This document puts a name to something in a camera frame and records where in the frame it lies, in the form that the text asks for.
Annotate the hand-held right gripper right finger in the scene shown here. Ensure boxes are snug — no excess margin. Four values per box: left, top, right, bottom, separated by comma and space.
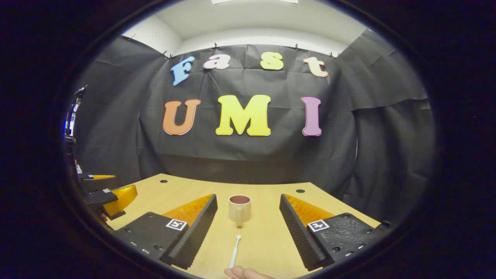
279, 194, 392, 272

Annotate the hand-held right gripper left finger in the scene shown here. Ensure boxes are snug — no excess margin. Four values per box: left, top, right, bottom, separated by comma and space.
114, 194, 218, 270

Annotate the pale green toothbrush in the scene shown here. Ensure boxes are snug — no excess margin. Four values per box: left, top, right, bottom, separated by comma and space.
229, 234, 242, 269

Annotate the beige cup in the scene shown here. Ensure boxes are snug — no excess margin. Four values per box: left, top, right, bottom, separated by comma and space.
228, 195, 251, 227

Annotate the wooden desktop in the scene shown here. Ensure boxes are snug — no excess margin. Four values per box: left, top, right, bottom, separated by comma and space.
105, 173, 382, 279

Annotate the black backdrop cloth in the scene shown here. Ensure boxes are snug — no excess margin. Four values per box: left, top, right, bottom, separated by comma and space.
72, 29, 436, 223

